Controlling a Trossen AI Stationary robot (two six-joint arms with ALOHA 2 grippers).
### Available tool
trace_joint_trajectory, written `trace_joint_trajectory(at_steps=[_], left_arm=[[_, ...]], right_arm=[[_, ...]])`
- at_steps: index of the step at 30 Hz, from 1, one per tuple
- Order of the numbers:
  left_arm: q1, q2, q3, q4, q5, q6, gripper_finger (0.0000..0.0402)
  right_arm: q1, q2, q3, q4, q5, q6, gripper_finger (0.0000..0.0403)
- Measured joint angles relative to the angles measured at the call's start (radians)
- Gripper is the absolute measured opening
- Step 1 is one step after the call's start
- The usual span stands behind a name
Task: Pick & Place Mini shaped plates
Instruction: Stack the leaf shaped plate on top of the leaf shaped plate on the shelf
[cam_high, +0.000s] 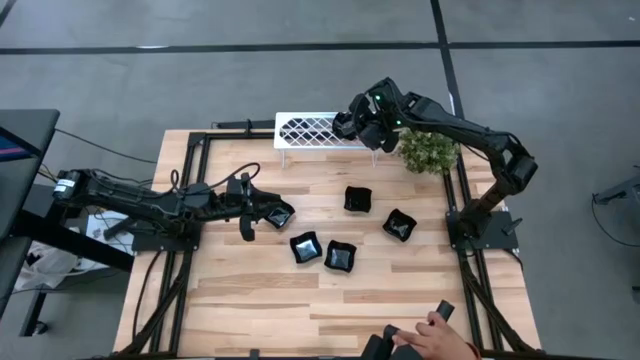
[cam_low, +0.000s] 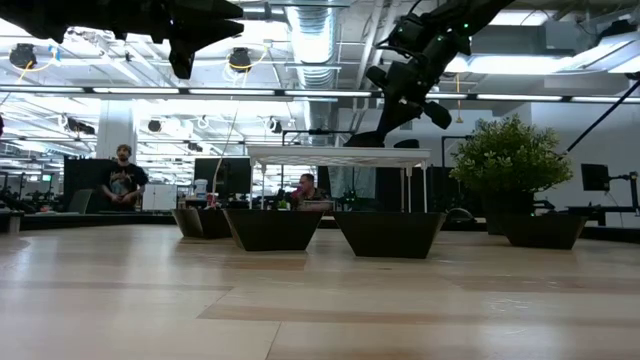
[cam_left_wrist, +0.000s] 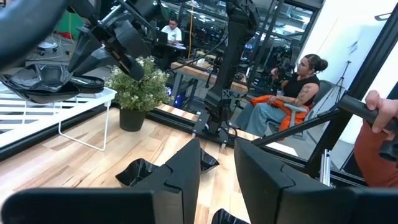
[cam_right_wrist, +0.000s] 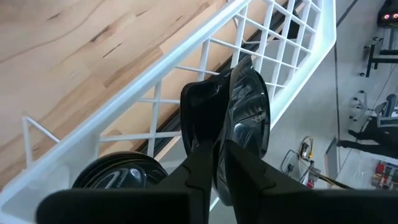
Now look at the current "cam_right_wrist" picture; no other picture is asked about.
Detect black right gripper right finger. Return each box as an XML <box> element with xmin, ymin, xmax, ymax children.
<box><xmin>223</xmin><ymin>139</ymin><xmax>398</xmax><ymax>224</ymax></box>

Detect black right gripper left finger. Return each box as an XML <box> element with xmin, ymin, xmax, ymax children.
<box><xmin>35</xmin><ymin>139</ymin><xmax>215</xmax><ymax>224</ymax></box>

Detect black teardrop mini plate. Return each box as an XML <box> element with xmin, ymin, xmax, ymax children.
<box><xmin>71</xmin><ymin>151</ymin><xmax>169</xmax><ymax>190</ymax></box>

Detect black wavy square mini plate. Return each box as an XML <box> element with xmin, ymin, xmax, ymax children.
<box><xmin>179</xmin><ymin>55</ymin><xmax>271</xmax><ymax>207</ymax></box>

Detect grey flat panel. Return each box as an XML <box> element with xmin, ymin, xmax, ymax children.
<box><xmin>324</xmin><ymin>136</ymin><xmax>340</xmax><ymax>181</ymax></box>

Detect red boxes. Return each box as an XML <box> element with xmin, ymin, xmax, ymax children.
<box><xmin>371</xmin><ymin>161</ymin><xmax>398</xmax><ymax>189</ymax></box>

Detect person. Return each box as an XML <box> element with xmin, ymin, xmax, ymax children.
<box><xmin>338</xmin><ymin>124</ymin><xmax>398</xmax><ymax>158</ymax></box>

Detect grey office chair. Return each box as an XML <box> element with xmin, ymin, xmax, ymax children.
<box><xmin>348</xmin><ymin>90</ymin><xmax>398</xmax><ymax>128</ymax></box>

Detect black stand with casters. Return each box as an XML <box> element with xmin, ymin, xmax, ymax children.
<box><xmin>359</xmin><ymin>36</ymin><xmax>398</xmax><ymax>78</ymax></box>

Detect black device pink lights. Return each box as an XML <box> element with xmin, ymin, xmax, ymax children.
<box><xmin>377</xmin><ymin>0</ymin><xmax>398</xmax><ymax>28</ymax></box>

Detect yellow cable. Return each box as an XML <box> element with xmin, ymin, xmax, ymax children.
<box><xmin>307</xmin><ymin>172</ymin><xmax>354</xmax><ymax>190</ymax></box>

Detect power strip with cables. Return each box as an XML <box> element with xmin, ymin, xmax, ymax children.
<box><xmin>281</xmin><ymin>136</ymin><xmax>315</xmax><ymax>175</ymax></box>

